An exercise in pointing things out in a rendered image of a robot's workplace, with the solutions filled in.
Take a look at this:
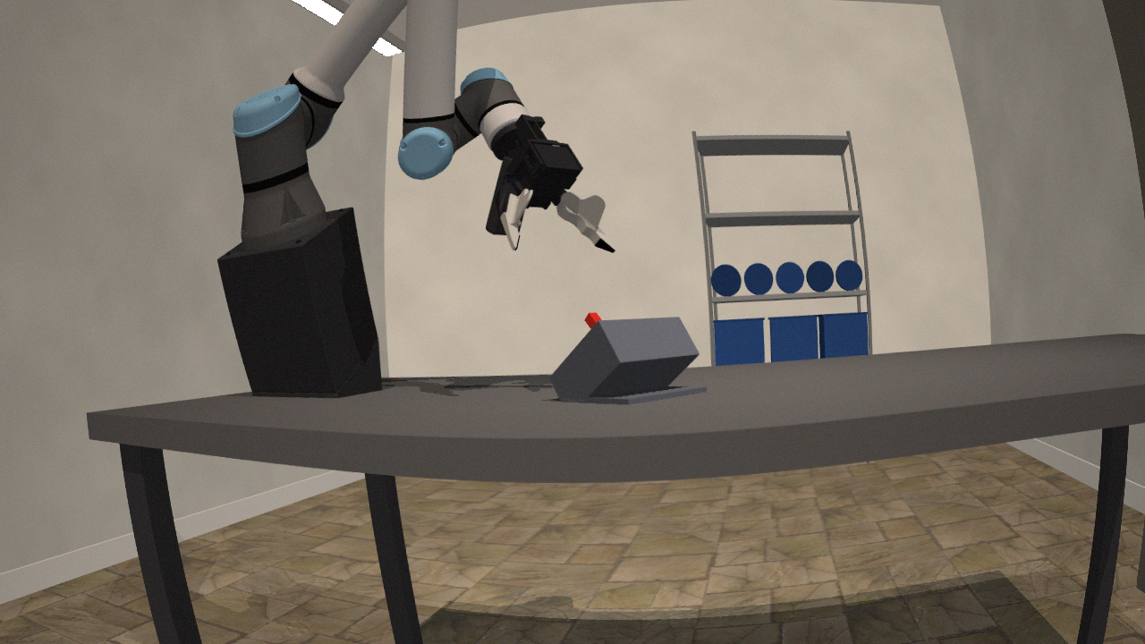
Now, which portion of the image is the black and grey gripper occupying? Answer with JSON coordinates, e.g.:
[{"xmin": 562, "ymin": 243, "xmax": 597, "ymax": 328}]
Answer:
[{"xmin": 491, "ymin": 113, "xmax": 616, "ymax": 253}]

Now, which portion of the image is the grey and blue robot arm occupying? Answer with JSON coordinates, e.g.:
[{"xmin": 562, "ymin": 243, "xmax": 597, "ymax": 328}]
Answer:
[{"xmin": 232, "ymin": 0, "xmax": 529, "ymax": 250}]

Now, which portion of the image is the dark grey sloped panel with square hole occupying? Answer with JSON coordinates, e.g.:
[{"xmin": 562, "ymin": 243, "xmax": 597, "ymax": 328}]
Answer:
[{"xmin": 548, "ymin": 317, "xmax": 706, "ymax": 405}]

